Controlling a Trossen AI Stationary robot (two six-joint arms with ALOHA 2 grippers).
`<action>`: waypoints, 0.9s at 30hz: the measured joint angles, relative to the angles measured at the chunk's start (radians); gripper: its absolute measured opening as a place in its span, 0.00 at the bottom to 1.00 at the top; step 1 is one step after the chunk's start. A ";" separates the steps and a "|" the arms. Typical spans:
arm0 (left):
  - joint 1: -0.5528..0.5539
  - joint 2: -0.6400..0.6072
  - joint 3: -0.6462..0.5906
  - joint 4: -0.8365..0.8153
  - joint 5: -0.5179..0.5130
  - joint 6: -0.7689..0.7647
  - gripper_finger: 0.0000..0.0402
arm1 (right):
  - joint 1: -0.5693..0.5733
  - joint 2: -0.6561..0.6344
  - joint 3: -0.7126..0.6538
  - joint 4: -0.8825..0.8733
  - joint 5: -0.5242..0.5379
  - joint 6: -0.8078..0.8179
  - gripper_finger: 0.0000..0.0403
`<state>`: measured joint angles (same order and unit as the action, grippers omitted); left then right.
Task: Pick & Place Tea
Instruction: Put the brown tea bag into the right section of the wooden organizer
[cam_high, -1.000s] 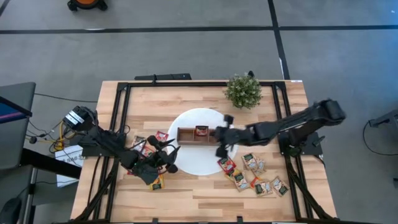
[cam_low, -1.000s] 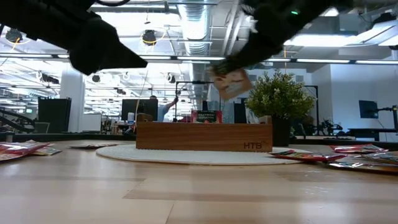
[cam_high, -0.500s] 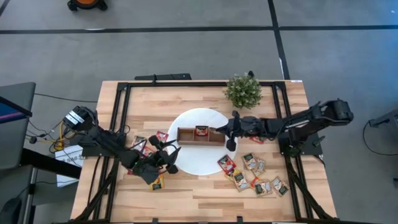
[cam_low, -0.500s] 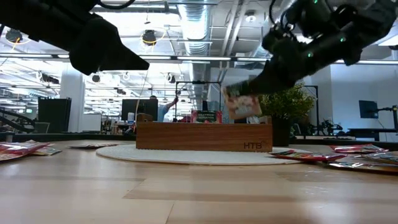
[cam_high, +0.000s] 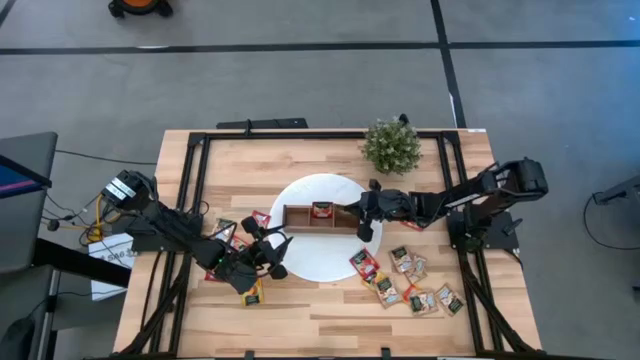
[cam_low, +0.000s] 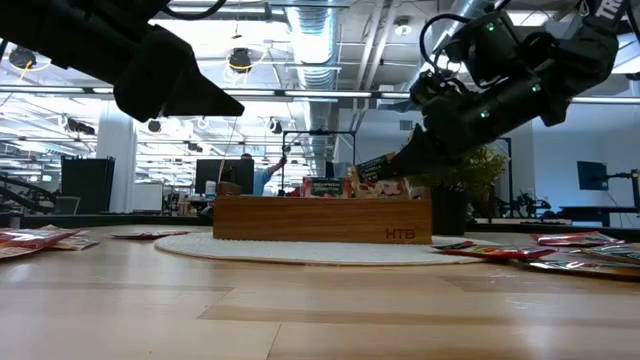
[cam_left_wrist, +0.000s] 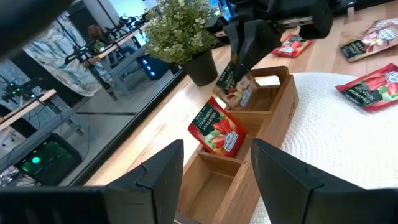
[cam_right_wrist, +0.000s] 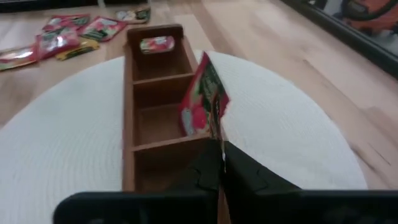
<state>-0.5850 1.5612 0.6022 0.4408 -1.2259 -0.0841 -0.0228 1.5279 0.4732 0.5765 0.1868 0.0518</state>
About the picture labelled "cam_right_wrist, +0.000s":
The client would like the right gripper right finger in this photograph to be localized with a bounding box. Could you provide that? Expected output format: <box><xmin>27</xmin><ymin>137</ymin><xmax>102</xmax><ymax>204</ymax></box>
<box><xmin>223</xmin><ymin>141</ymin><xmax>398</xmax><ymax>224</ymax></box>

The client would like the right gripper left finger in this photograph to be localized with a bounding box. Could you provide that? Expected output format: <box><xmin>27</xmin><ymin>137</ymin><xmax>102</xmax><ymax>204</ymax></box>
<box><xmin>52</xmin><ymin>139</ymin><xmax>223</xmax><ymax>224</ymax></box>

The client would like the wooden tea organizer box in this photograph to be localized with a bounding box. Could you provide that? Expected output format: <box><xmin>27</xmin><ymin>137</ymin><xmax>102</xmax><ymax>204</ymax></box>
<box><xmin>122</xmin><ymin>24</ymin><xmax>231</xmax><ymax>224</ymax></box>

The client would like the red strawberry tea packet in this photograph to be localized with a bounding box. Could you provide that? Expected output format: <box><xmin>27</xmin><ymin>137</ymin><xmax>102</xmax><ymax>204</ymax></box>
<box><xmin>42</xmin><ymin>14</ymin><xmax>91</xmax><ymax>32</ymax></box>
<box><xmin>139</xmin><ymin>35</ymin><xmax>175</xmax><ymax>55</ymax></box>
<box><xmin>0</xmin><ymin>45</ymin><xmax>40</xmax><ymax>72</ymax></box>
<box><xmin>79</xmin><ymin>16</ymin><xmax>127</xmax><ymax>43</ymax></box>
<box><xmin>178</xmin><ymin>51</ymin><xmax>231</xmax><ymax>161</ymax></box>
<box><xmin>35</xmin><ymin>29</ymin><xmax>81</xmax><ymax>60</ymax></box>

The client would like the white round woven placemat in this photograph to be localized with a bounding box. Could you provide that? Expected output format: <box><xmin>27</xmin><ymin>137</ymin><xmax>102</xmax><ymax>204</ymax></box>
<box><xmin>0</xmin><ymin>50</ymin><xmax>369</xmax><ymax>224</ymax></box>

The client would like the black aluminium table frame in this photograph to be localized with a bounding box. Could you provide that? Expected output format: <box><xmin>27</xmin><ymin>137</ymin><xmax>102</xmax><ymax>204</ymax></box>
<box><xmin>0</xmin><ymin>0</ymin><xmax>398</xmax><ymax>79</ymax></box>

